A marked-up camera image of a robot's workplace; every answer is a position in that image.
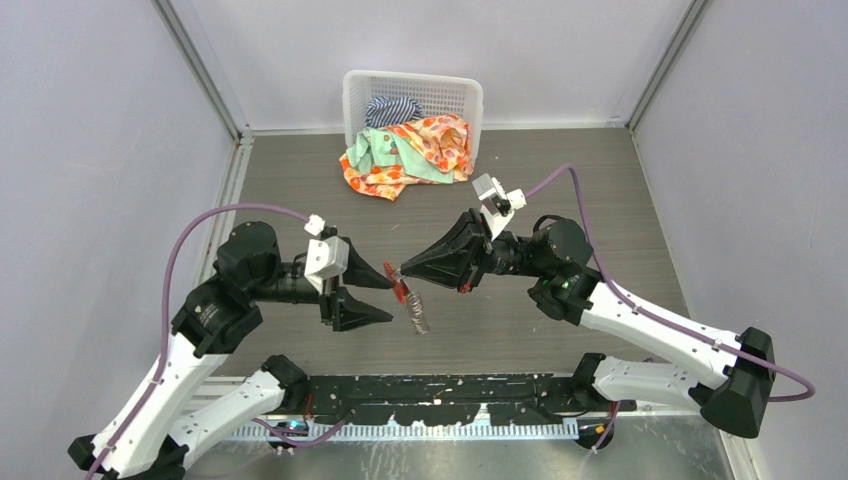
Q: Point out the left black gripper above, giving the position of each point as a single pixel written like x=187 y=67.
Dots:
x=341 y=307

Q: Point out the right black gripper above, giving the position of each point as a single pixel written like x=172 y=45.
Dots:
x=459 y=258

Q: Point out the metal keyring holder red handle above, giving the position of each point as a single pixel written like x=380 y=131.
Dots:
x=412 y=300

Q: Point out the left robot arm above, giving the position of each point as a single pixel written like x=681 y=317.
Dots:
x=153 y=437

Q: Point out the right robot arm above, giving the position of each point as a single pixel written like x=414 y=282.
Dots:
x=717 y=373

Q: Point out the orange floral cloth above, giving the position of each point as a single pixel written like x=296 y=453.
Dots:
x=445 y=141

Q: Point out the mint green cloth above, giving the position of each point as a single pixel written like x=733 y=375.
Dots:
x=382 y=152

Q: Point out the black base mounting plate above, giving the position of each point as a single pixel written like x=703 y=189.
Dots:
x=438 y=400

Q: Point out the white plastic laundry basket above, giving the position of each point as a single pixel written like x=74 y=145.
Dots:
x=436 y=94

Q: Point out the blue striped cloth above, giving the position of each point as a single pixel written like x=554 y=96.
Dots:
x=383 y=111

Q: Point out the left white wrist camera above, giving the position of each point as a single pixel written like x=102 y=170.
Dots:
x=326 y=258

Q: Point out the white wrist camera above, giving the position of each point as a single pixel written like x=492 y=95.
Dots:
x=326 y=258
x=498 y=207

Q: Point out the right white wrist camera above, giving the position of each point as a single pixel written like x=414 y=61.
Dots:
x=498 y=207

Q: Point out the white slotted cable duct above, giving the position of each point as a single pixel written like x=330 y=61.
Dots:
x=479 y=429

